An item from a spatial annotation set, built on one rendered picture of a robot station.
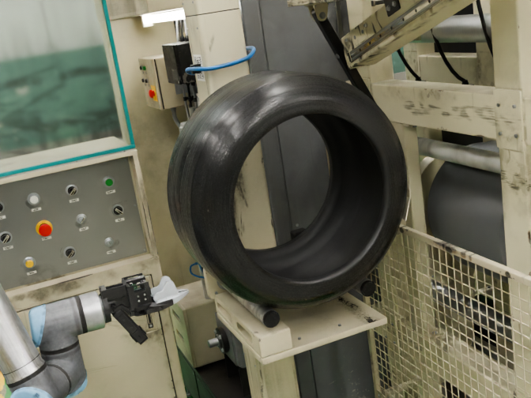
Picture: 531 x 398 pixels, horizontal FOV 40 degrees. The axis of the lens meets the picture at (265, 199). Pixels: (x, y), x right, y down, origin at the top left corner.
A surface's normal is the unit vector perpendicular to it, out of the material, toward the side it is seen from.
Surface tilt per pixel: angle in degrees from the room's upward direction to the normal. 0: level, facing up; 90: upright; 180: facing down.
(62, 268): 90
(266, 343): 90
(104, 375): 91
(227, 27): 90
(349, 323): 0
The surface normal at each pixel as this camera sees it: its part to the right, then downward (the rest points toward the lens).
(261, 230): 0.38, 0.19
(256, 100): -0.09, -0.47
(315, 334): -0.15, -0.95
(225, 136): -0.29, -0.26
